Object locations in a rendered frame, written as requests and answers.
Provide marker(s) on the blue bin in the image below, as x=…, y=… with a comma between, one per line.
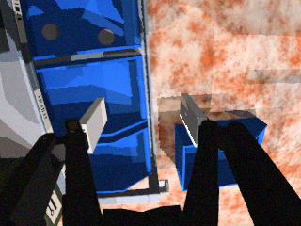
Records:
x=79, y=23
x=120, y=163
x=69, y=91
x=183, y=153

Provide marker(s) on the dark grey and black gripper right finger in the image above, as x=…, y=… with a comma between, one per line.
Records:
x=269, y=197

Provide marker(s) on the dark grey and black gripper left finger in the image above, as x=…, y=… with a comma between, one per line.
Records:
x=25, y=198

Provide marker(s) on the grey metal shelf frame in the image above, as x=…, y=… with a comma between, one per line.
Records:
x=24, y=120

